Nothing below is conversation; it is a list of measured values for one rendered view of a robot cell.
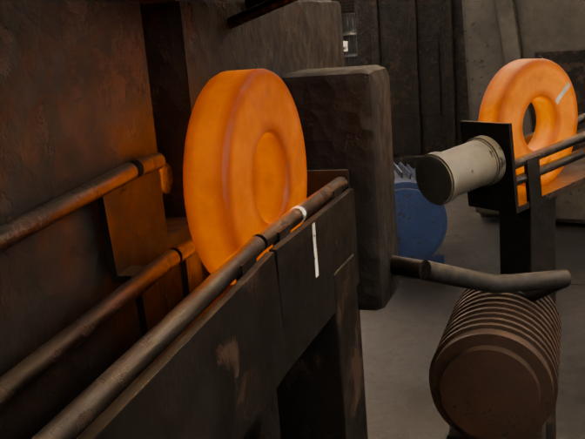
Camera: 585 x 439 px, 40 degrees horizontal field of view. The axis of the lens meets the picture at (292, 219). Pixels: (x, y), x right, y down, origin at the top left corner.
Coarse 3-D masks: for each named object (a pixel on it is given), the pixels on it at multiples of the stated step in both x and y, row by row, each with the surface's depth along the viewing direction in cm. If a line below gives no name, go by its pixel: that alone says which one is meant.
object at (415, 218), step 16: (400, 176) 273; (400, 192) 260; (416, 192) 260; (400, 208) 261; (416, 208) 261; (432, 208) 261; (400, 224) 262; (416, 224) 262; (432, 224) 262; (400, 240) 264; (416, 240) 264; (432, 240) 264; (400, 256) 265; (416, 256) 265; (432, 256) 279
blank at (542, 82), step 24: (504, 72) 94; (528, 72) 94; (552, 72) 97; (504, 96) 92; (528, 96) 95; (552, 96) 97; (480, 120) 94; (504, 120) 93; (552, 120) 99; (576, 120) 101; (528, 144) 101
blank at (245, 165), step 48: (240, 96) 53; (288, 96) 61; (192, 144) 52; (240, 144) 52; (288, 144) 61; (192, 192) 51; (240, 192) 52; (288, 192) 61; (192, 240) 53; (240, 240) 53
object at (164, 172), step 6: (162, 168) 60; (168, 168) 61; (162, 174) 60; (168, 174) 61; (162, 180) 60; (168, 180) 61; (162, 186) 60; (168, 186) 61; (162, 192) 60; (168, 192) 61
